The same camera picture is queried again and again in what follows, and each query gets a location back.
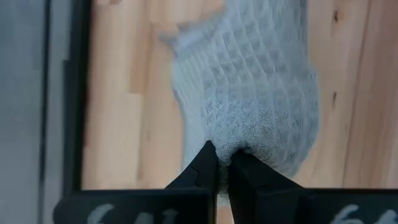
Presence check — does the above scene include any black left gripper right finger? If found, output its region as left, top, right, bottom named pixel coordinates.
left=228, top=149, right=304, bottom=224

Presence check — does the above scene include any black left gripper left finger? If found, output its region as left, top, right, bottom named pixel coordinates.
left=164, top=140, right=218, bottom=191

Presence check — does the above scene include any grey microfiber towel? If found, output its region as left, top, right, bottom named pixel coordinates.
left=160, top=0, right=321, bottom=200

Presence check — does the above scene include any black aluminium table frame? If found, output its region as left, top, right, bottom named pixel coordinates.
left=62, top=0, right=93, bottom=192

